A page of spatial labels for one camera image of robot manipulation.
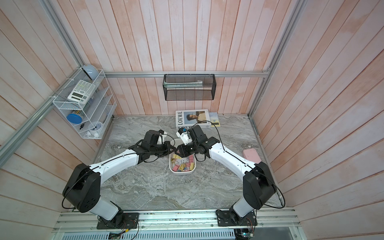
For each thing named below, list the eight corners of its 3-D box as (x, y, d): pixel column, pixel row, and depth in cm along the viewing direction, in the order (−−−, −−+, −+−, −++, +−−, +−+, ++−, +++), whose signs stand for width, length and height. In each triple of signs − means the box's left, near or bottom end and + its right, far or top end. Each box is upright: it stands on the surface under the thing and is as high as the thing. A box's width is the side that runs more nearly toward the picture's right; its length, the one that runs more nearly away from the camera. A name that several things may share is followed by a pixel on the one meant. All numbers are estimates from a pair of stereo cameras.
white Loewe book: (175, 128, 114) (174, 124, 111) (176, 112, 125) (176, 109, 122) (210, 128, 114) (210, 124, 111) (208, 112, 125) (208, 109, 122)
